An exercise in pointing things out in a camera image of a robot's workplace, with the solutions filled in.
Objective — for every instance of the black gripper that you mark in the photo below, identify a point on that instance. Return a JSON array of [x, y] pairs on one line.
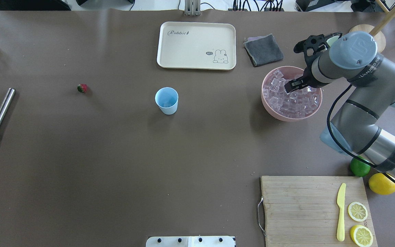
[[311, 79]]

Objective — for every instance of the light blue cup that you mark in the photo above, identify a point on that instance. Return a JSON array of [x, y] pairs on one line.
[[167, 100]]

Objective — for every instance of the red strawberry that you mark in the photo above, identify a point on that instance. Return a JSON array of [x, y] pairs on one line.
[[82, 88]]

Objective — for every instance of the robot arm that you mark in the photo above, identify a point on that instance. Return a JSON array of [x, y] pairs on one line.
[[353, 129]]

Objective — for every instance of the pink bowl of ice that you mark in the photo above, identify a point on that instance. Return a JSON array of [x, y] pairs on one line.
[[293, 106]]

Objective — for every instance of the wooden cup stand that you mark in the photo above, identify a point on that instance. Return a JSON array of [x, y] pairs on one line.
[[376, 31]]

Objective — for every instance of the grey folded cloth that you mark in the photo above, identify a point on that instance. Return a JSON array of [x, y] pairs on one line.
[[263, 50]]

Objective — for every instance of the green ceramic bowl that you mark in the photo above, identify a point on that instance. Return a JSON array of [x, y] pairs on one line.
[[331, 40]]

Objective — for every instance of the green lime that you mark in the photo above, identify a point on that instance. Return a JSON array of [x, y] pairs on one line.
[[359, 168]]

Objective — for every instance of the cream rabbit tray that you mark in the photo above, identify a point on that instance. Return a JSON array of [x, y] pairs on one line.
[[197, 45]]

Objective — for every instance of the yellow plastic knife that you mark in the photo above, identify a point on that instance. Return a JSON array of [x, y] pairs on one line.
[[340, 201]]

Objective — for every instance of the wooden cutting board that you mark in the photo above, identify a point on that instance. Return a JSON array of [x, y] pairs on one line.
[[301, 211]]

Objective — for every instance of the whole yellow lemon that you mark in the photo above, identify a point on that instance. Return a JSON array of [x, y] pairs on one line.
[[381, 185]]

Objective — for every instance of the lemon half upper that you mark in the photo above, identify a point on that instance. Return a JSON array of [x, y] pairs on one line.
[[357, 211]]

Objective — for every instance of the lemon half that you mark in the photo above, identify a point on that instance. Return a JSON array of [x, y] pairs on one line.
[[361, 236], [357, 211]]

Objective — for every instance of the lemon half lower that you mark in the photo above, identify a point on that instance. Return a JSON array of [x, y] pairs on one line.
[[361, 236]]

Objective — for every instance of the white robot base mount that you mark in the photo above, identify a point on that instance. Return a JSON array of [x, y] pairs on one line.
[[191, 241]]

